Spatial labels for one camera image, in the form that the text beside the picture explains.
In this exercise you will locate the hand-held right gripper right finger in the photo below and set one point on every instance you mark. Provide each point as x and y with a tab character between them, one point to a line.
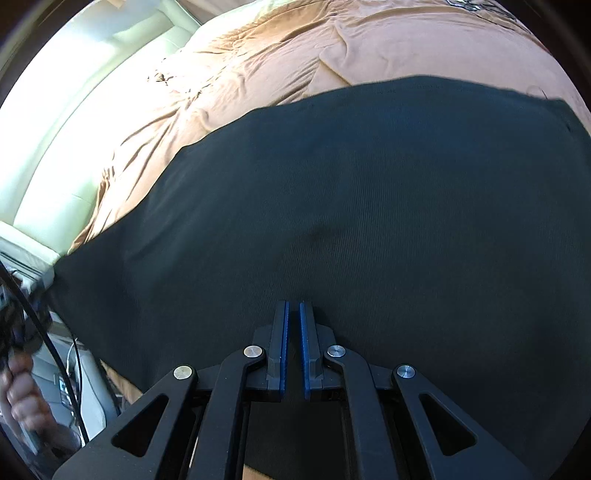
304	350

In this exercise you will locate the brown duvet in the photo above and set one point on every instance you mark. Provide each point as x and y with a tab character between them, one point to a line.
277	60

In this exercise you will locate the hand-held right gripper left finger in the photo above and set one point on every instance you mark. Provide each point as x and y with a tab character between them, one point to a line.
285	350

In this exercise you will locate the cream padded headboard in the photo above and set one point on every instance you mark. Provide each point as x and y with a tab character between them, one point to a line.
92	115

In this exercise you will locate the black t-shirt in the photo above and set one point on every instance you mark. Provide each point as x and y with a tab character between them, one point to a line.
369	207

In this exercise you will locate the person's left hand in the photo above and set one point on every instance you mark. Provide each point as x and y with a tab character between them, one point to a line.
27	406

